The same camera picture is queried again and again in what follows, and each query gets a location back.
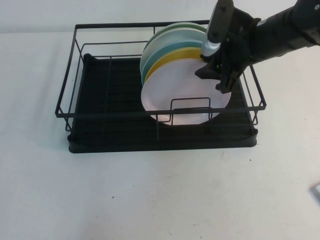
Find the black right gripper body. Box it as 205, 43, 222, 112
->
219, 6, 261, 76

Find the white box with QR codes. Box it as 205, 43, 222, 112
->
309, 183, 320, 201

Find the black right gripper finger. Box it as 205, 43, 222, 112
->
194, 53, 223, 81
215, 59, 245, 95

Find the yellow round plate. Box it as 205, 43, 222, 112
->
144, 47, 205, 84

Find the pink round plate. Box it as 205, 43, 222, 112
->
140, 59, 232, 127

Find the black wire dish rack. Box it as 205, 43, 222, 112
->
54, 19, 267, 134

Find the black plastic drip tray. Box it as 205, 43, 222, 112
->
67, 52, 259, 155

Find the light blue round plate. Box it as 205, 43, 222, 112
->
140, 41, 204, 87

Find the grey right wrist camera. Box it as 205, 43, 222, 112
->
200, 0, 235, 57

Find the green round plate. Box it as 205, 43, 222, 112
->
143, 22, 209, 51

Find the white round plate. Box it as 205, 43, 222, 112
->
139, 28, 208, 76

